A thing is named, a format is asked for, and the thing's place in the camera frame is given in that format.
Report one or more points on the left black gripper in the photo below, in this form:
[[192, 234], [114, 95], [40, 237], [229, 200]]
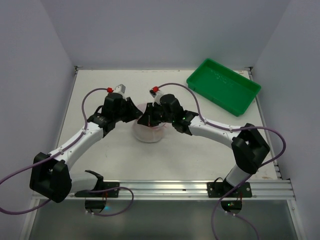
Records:
[[129, 110]]

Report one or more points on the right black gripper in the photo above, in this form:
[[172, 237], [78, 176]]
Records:
[[152, 114]]

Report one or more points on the white mesh laundry bag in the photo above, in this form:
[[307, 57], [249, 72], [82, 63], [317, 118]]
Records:
[[148, 134]]

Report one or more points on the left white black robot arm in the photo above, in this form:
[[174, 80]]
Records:
[[50, 175]]

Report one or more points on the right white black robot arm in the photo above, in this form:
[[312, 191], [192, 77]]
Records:
[[248, 146]]

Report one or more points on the green plastic tray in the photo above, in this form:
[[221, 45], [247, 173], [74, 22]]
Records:
[[223, 86]]

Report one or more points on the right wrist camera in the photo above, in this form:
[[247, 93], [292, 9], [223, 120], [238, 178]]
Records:
[[156, 93]]

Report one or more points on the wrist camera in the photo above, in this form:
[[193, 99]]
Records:
[[156, 93], [119, 89]]

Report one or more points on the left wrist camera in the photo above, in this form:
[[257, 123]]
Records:
[[119, 89]]

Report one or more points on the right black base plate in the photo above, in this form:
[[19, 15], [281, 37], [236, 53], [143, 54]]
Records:
[[219, 187]]

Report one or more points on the aluminium mounting rail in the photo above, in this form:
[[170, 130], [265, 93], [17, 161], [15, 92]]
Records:
[[194, 190]]

